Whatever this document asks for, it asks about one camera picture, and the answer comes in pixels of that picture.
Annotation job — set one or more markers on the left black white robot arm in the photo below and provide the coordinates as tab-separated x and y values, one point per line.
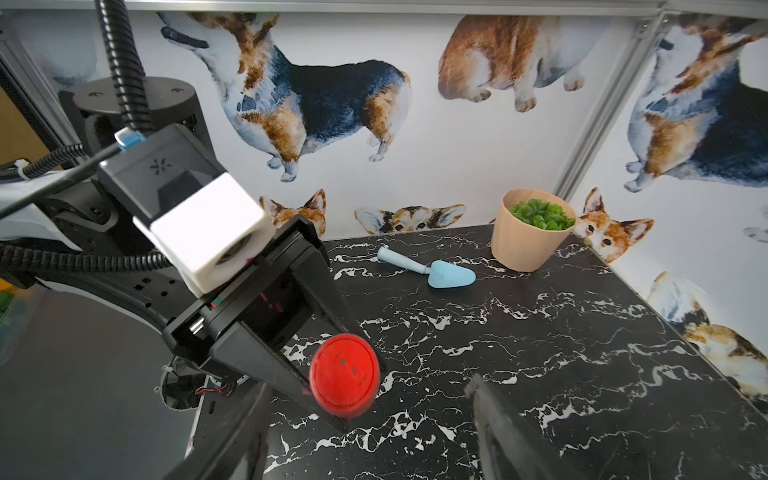
62	228

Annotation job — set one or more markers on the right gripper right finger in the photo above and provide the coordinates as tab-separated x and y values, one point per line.
510	448

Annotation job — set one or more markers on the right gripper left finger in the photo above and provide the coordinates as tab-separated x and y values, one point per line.
237	447

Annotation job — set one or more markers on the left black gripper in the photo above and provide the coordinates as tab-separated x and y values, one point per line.
241	327

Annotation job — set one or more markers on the beige pot with green plant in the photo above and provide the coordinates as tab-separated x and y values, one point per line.
530	226

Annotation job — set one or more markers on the light blue garden trowel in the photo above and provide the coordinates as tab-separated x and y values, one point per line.
441	274

